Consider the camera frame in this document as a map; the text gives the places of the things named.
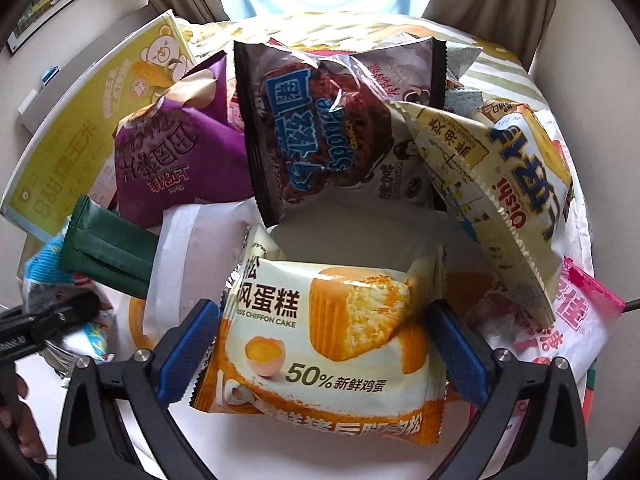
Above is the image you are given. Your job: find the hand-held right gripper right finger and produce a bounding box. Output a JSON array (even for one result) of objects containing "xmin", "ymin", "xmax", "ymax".
[{"xmin": 425, "ymin": 300, "xmax": 590, "ymax": 480}]

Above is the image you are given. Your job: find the chiffon cake packet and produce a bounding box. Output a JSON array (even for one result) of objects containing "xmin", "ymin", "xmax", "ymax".
[{"xmin": 189, "ymin": 225, "xmax": 448, "ymax": 446}]

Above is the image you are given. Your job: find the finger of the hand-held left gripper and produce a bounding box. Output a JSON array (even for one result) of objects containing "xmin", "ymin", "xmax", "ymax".
[{"xmin": 0, "ymin": 292, "xmax": 101, "ymax": 361}]

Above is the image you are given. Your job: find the purple potato chips packet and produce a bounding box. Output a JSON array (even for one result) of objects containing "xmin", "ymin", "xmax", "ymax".
[{"xmin": 114, "ymin": 55, "xmax": 256, "ymax": 226}]

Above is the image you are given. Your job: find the white yellow cheese snack packet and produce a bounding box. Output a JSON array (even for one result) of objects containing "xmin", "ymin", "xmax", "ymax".
[{"xmin": 395, "ymin": 100, "xmax": 573, "ymax": 331}]

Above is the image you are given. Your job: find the pink white candy packet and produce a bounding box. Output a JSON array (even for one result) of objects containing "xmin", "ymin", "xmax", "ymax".
[{"xmin": 515, "ymin": 255, "xmax": 626, "ymax": 396}]

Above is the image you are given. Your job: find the white wall device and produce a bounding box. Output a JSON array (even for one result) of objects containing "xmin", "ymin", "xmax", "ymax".
[{"xmin": 17, "ymin": 64, "xmax": 63, "ymax": 128}]

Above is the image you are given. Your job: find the framed wall picture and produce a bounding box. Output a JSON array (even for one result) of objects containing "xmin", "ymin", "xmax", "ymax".
[{"xmin": 5, "ymin": 0, "xmax": 113, "ymax": 56}]

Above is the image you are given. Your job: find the green striped flower quilt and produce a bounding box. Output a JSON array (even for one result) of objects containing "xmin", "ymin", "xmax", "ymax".
[{"xmin": 465, "ymin": 42, "xmax": 556, "ymax": 111}]

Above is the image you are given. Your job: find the person's left hand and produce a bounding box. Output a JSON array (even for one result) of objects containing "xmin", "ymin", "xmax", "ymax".
[{"xmin": 0, "ymin": 372, "xmax": 53, "ymax": 467}]

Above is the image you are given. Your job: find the dark green packet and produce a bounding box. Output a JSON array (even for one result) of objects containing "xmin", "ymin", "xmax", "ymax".
[{"xmin": 57, "ymin": 196, "xmax": 163, "ymax": 301}]

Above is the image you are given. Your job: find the blue white packet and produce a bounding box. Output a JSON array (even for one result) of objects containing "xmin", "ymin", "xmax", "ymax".
[{"xmin": 20, "ymin": 235, "xmax": 116, "ymax": 366}]

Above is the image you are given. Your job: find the brown chocolate cake packet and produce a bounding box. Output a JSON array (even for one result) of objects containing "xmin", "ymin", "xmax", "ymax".
[{"xmin": 234, "ymin": 35, "xmax": 448, "ymax": 226}]

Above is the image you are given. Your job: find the plain white packet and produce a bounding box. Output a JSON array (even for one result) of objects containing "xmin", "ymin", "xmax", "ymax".
[{"xmin": 127, "ymin": 200, "xmax": 261, "ymax": 361}]

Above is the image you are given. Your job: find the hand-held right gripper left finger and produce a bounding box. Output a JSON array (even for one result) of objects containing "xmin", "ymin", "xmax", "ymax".
[{"xmin": 56, "ymin": 299, "xmax": 223, "ymax": 480}]

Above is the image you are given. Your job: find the white fruit printed blanket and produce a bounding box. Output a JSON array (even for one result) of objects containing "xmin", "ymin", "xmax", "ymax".
[{"xmin": 15, "ymin": 10, "xmax": 601, "ymax": 480}]

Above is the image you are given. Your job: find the yellow corn box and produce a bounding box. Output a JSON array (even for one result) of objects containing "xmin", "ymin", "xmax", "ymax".
[{"xmin": 0, "ymin": 10, "xmax": 198, "ymax": 238}]

